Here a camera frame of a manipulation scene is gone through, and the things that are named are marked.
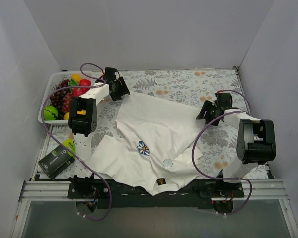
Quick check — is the orange fruit toy top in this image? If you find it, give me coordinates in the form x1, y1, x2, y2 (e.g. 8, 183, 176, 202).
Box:
71, 74, 82, 84

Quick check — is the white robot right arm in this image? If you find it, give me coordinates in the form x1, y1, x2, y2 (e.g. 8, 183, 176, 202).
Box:
196, 90, 276, 197

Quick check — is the white t-shirt with flower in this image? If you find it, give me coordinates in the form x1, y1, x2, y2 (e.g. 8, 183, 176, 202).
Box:
86, 93, 204, 195

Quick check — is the red apple toy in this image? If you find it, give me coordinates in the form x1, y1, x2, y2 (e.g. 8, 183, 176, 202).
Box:
79, 79, 91, 87

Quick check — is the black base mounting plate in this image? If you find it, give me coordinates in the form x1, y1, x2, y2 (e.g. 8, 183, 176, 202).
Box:
67, 178, 244, 209

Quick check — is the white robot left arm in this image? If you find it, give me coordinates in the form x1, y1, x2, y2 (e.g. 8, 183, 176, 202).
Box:
68, 67, 130, 199

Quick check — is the green watermelon toy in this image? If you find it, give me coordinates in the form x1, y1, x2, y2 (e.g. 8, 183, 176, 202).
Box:
43, 106, 58, 120

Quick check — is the red dragon fruit toy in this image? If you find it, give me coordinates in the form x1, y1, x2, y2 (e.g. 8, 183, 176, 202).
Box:
72, 88, 89, 97

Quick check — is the black green package box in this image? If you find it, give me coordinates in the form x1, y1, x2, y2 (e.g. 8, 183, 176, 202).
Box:
38, 145, 75, 179

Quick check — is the floral tablecloth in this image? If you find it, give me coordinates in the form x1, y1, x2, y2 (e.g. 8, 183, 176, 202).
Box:
41, 69, 269, 179

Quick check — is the round shiny brooch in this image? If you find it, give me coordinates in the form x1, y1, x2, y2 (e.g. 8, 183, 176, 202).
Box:
163, 159, 173, 168

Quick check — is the yellow lemon toy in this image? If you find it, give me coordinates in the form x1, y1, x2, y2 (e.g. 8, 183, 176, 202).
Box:
63, 112, 69, 120

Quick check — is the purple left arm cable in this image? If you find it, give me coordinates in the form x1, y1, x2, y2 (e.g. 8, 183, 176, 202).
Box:
41, 63, 113, 221

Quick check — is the purple grape bunch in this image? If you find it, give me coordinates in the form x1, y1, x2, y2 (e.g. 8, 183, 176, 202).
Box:
50, 79, 72, 118

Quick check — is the white plastic basket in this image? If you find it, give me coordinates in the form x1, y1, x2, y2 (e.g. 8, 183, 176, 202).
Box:
38, 71, 97, 125

